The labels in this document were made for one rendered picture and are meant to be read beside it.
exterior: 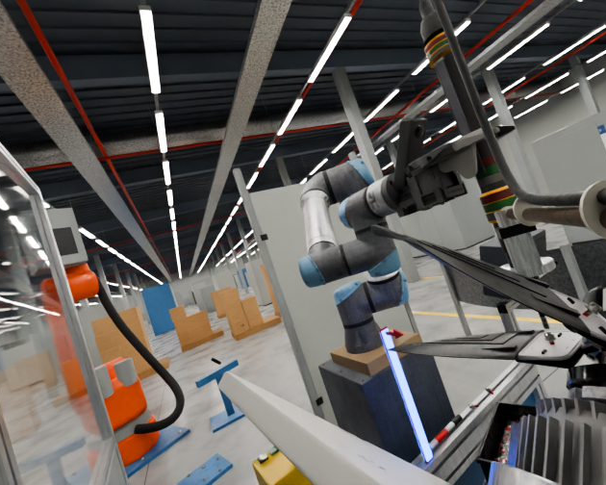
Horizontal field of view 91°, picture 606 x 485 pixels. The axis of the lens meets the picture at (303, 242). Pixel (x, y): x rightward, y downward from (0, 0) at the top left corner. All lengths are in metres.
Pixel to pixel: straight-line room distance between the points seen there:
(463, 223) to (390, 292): 9.50
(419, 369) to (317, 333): 1.31
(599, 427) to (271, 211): 2.10
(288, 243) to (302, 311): 0.52
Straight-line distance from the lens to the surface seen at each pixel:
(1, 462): 0.70
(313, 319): 2.32
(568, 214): 0.27
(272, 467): 0.69
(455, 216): 10.35
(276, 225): 2.27
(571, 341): 0.57
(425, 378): 1.16
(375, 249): 0.65
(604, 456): 0.40
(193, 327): 9.46
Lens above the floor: 1.42
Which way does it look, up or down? 3 degrees up
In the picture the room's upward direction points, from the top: 19 degrees counter-clockwise
